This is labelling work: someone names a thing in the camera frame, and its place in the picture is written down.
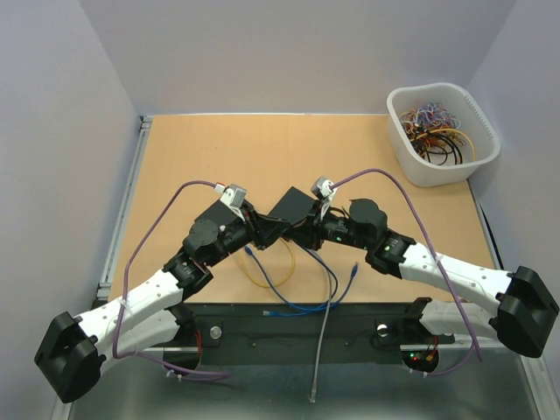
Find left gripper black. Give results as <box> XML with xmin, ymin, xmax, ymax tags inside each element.
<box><xmin>205</xmin><ymin>202</ymin><xmax>291</xmax><ymax>268</ymax></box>

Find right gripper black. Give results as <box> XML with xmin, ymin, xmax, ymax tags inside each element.
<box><xmin>283</xmin><ymin>199</ymin><xmax>371</xmax><ymax>251</ymax></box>

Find black network switch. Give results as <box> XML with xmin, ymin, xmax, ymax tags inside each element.
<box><xmin>194</xmin><ymin>199</ymin><xmax>241</xmax><ymax>227</ymax></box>
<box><xmin>268</xmin><ymin>186</ymin><xmax>315</xmax><ymax>226</ymax></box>

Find yellow ethernet cable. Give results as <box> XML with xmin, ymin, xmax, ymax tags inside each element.
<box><xmin>234</xmin><ymin>240</ymin><xmax>297</xmax><ymax>289</ymax></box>

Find grey ethernet cable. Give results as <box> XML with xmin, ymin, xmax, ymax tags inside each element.
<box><xmin>305</xmin><ymin>248</ymin><xmax>334</xmax><ymax>403</ymax></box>

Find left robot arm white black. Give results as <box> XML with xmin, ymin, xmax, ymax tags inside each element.
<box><xmin>34</xmin><ymin>200</ymin><xmax>292</xmax><ymax>403</ymax></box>

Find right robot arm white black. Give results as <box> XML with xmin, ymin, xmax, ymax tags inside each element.
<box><xmin>272</xmin><ymin>191</ymin><xmax>559</xmax><ymax>358</ymax></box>

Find white plastic bin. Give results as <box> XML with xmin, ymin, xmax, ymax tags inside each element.
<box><xmin>387</xmin><ymin>82</ymin><xmax>501</xmax><ymax>187</ymax></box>

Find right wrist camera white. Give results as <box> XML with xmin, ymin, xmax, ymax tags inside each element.
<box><xmin>311</xmin><ymin>176</ymin><xmax>338</xmax><ymax>221</ymax></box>

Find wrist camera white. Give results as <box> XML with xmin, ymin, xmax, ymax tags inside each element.
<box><xmin>213</xmin><ymin>183</ymin><xmax>247</xmax><ymax>220</ymax></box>
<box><xmin>311</xmin><ymin>176</ymin><xmax>338</xmax><ymax>221</ymax></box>

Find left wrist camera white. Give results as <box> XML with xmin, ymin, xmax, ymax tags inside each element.
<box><xmin>213</xmin><ymin>183</ymin><xmax>247</xmax><ymax>220</ymax></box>

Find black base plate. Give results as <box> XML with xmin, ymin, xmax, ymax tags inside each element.
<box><xmin>165</xmin><ymin>298</ymin><xmax>454</xmax><ymax>366</ymax></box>

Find aluminium frame rail left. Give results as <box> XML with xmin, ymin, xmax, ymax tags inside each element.
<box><xmin>91</xmin><ymin>115</ymin><xmax>153</xmax><ymax>309</ymax></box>

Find aluminium frame rail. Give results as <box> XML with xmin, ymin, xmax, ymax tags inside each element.
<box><xmin>69</xmin><ymin>311</ymin><xmax>546</xmax><ymax>351</ymax></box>
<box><xmin>91</xmin><ymin>115</ymin><xmax>153</xmax><ymax>309</ymax></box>

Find tangle of coloured wires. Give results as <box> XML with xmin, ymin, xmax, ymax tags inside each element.
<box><xmin>400</xmin><ymin>99</ymin><xmax>477</xmax><ymax>166</ymax></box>

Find aluminium frame rail front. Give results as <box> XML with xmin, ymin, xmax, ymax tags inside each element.
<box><xmin>69</xmin><ymin>311</ymin><xmax>546</xmax><ymax>351</ymax></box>

